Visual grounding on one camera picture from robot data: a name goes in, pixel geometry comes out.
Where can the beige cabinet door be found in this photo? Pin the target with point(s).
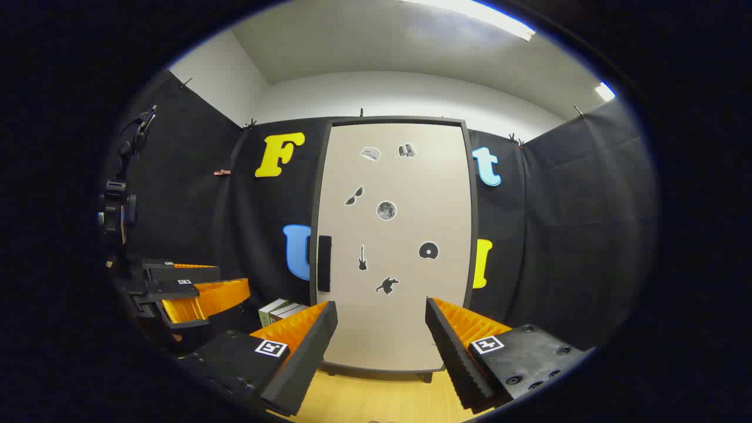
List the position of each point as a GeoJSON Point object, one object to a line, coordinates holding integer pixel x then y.
{"type": "Point", "coordinates": [399, 317]}

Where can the long ceiling light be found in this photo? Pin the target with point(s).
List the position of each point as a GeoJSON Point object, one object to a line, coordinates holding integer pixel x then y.
{"type": "Point", "coordinates": [482, 14]}

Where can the grey cabinet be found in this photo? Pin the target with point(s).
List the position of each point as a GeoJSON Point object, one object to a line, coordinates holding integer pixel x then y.
{"type": "Point", "coordinates": [473, 223]}

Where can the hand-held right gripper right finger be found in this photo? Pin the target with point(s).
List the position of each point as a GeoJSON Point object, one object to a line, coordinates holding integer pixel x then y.
{"type": "Point", "coordinates": [452, 358]}

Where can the green book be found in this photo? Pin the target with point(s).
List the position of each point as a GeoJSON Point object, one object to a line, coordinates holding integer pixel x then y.
{"type": "Point", "coordinates": [267, 314]}

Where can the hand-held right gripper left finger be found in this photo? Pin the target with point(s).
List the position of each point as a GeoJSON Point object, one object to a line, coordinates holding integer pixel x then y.
{"type": "Point", "coordinates": [305, 358]}

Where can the black backdrop cloth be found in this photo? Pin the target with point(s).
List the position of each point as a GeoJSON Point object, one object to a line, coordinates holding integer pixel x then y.
{"type": "Point", "coordinates": [558, 235]}

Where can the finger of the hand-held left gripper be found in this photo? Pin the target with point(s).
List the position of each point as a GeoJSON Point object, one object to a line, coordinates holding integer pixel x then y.
{"type": "Point", "coordinates": [205, 299]}
{"type": "Point", "coordinates": [188, 274]}

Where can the small ceiling light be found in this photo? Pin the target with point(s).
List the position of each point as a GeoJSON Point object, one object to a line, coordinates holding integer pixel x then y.
{"type": "Point", "coordinates": [605, 91]}

